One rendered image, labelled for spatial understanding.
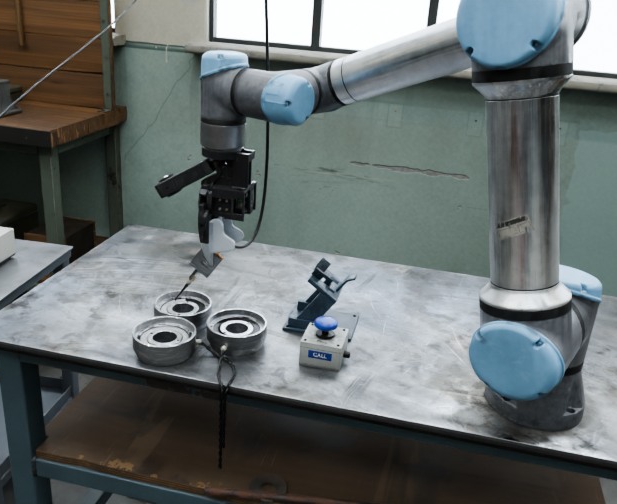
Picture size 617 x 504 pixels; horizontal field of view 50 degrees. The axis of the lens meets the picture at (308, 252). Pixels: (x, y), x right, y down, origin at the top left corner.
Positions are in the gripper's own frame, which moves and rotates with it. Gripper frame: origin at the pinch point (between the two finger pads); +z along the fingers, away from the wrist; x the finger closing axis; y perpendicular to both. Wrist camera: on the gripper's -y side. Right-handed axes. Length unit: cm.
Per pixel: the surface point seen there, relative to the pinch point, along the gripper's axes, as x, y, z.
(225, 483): -13.6, 8.3, 38.1
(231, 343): -11.6, 8.2, 10.2
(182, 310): -0.7, -5.1, 11.7
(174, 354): -17.2, 0.4, 10.6
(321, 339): -8.1, 22.8, 8.6
